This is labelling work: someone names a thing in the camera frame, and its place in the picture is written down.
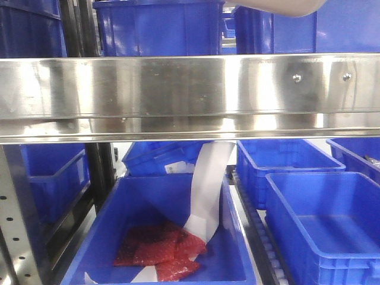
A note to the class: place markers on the white plastic bin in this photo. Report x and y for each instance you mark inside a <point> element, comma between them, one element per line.
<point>291,8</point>

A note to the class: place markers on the tilted rear blue bin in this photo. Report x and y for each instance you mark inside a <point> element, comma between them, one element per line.
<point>153,158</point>

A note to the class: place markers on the rear right blue bin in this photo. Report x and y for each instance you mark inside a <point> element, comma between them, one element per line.
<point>259,157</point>

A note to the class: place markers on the front blue bin with bags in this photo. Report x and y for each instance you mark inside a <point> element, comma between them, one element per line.
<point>143,223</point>

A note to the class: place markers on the upper middle blue bin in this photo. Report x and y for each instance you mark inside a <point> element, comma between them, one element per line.
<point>159,28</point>

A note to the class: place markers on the left lower blue bin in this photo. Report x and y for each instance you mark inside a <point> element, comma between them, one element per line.
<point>57,173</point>

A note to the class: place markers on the front right blue bin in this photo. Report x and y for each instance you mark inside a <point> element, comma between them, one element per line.
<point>326,226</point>

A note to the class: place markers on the far right blue bin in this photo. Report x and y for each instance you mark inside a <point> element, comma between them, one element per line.
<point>357,154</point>

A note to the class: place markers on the upper right blue bin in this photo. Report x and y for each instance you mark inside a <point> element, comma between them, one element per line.
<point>338,26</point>

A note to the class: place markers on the upper left dark blue bin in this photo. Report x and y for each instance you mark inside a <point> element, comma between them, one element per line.
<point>32,29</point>

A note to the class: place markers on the white paper strip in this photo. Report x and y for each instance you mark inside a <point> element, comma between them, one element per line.
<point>206,182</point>

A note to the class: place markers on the roller conveyor track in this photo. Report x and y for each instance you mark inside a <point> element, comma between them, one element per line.
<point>266,259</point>

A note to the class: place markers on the stainless steel shelf rail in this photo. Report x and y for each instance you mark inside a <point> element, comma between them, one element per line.
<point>58,100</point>

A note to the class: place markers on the perforated steel shelf post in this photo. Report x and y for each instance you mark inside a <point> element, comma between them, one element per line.
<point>19,221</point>

